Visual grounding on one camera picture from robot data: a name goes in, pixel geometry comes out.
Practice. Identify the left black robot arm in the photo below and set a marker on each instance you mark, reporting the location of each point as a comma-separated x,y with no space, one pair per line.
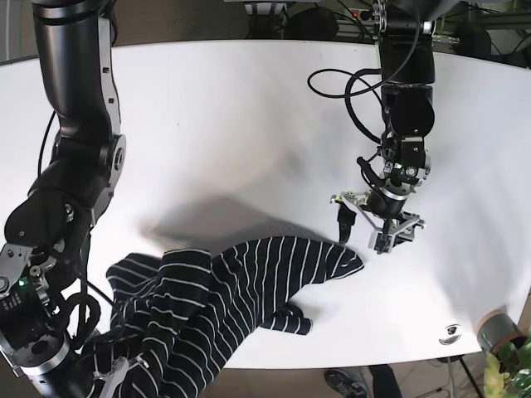
403,86

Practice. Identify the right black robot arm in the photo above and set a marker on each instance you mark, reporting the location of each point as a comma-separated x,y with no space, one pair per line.
48,311

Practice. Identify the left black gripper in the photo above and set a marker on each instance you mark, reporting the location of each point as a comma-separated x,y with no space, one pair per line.
382,208

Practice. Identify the grey plant pot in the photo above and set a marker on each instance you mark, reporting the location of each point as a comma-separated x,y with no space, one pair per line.
496,328

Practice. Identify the black white striped T-shirt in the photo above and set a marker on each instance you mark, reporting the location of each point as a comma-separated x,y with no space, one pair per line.
186,313

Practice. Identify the right silver table grommet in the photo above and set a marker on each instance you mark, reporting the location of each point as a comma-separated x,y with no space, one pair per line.
451,334

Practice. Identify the green potted plant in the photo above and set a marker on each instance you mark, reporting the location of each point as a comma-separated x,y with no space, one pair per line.
507,373

